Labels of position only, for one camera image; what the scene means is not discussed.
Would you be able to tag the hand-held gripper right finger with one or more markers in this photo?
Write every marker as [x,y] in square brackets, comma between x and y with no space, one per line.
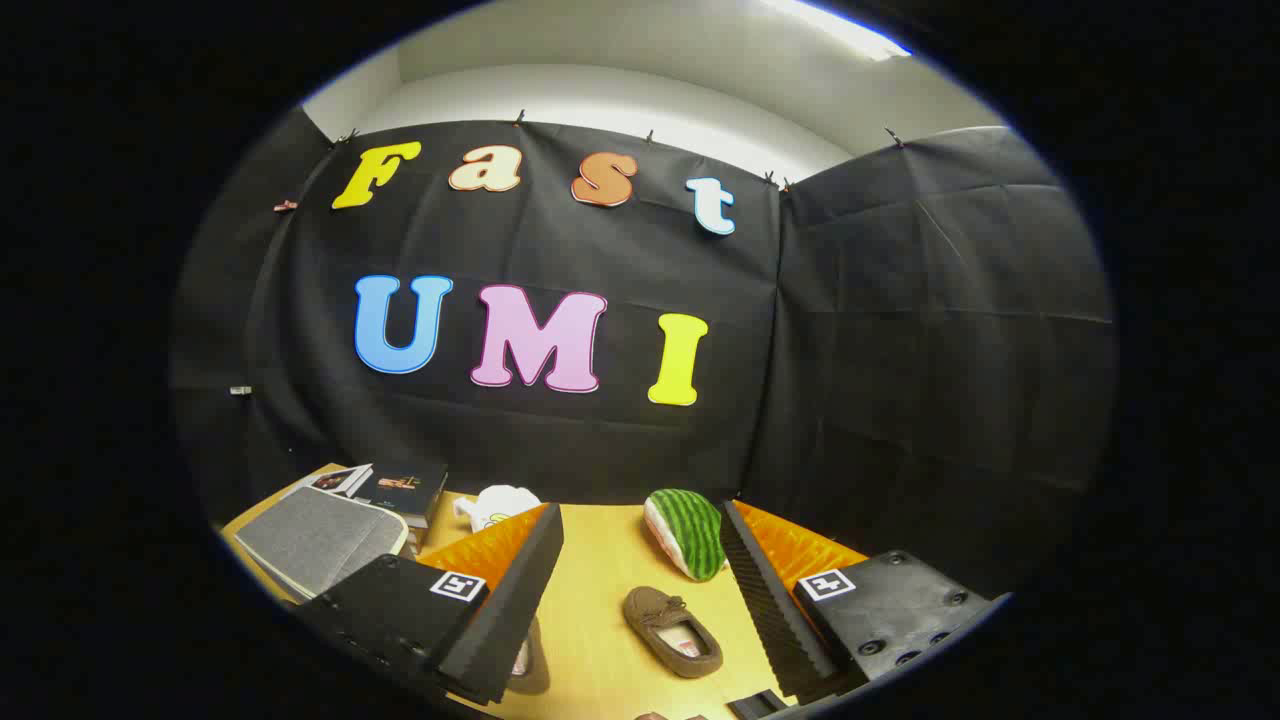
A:
[775,620]

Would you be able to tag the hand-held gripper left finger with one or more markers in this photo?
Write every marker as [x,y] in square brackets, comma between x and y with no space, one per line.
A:
[510,610]

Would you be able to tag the brown fuzzy slipper shoe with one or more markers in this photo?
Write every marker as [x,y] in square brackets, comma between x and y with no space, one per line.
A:
[535,670]
[672,632]

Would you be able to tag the grey fabric storage box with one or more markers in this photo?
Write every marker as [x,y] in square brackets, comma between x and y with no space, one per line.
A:
[315,540]

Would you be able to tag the white plush toy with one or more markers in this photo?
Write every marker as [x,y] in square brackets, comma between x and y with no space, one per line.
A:
[495,505]

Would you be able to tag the brown-covered book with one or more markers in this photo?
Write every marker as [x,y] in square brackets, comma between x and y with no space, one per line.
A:
[417,532]

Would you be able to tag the watermelon slice plush toy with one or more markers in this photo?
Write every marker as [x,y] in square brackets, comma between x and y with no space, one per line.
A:
[692,530]

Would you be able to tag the dark hardcover book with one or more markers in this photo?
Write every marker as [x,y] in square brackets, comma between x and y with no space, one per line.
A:
[405,490]

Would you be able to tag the white picture-cover book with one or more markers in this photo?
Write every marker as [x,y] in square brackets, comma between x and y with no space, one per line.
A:
[335,480]

